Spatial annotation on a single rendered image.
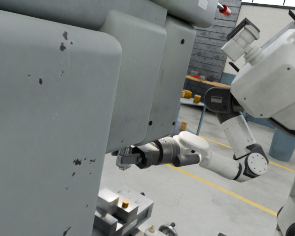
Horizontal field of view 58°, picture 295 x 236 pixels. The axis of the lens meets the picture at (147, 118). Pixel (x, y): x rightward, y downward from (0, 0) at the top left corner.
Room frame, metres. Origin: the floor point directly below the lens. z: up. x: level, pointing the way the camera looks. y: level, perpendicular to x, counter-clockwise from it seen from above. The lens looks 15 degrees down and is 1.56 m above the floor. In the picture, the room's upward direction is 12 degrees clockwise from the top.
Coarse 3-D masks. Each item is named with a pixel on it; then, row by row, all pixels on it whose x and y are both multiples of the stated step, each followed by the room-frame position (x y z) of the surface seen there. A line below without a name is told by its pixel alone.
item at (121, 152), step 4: (120, 152) 0.70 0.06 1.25; (124, 152) 0.70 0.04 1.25; (128, 152) 0.70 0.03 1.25; (132, 152) 0.71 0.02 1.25; (120, 156) 0.70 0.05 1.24; (116, 160) 0.71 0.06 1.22; (116, 164) 0.71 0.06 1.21; (120, 164) 0.70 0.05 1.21; (124, 164) 0.70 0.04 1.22; (128, 164) 0.70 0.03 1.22; (124, 168) 0.70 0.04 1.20; (128, 168) 0.70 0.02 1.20
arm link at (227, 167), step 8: (216, 160) 0.85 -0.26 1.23; (224, 160) 0.86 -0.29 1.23; (232, 160) 0.87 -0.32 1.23; (240, 160) 0.89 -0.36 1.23; (208, 168) 0.85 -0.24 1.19; (216, 168) 0.84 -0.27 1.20; (224, 168) 0.84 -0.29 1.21; (232, 168) 0.84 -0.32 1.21; (240, 168) 0.85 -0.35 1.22; (248, 168) 0.84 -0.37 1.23; (224, 176) 0.85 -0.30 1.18; (232, 176) 0.84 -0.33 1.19; (240, 176) 0.84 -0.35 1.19; (248, 176) 0.84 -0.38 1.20; (256, 176) 0.83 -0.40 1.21
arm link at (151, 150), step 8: (152, 144) 0.78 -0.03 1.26; (160, 144) 0.77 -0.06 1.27; (168, 144) 0.79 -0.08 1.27; (136, 152) 0.73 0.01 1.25; (144, 152) 0.71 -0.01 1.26; (152, 152) 0.73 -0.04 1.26; (160, 152) 0.77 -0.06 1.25; (168, 152) 0.77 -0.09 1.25; (144, 160) 0.71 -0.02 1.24; (152, 160) 0.73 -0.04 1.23; (160, 160) 0.76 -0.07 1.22; (168, 160) 0.77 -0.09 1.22; (144, 168) 0.71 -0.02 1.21
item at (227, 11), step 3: (219, 3) 0.81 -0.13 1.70; (219, 6) 0.81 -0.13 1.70; (222, 6) 0.83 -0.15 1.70; (225, 6) 0.85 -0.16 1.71; (219, 9) 0.86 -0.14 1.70; (222, 9) 0.84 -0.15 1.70; (225, 9) 0.85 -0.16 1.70; (228, 9) 0.86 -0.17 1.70; (222, 12) 0.85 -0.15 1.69; (225, 12) 0.85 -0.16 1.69; (228, 12) 0.87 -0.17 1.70
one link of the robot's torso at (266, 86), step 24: (288, 24) 1.03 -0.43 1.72; (264, 48) 1.00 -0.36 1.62; (288, 48) 0.80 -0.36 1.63; (240, 72) 0.98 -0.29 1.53; (264, 72) 0.84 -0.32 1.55; (288, 72) 0.79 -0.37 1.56; (240, 96) 0.89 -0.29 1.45; (264, 96) 0.85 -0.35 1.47; (288, 96) 0.81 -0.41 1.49; (288, 120) 0.85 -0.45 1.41
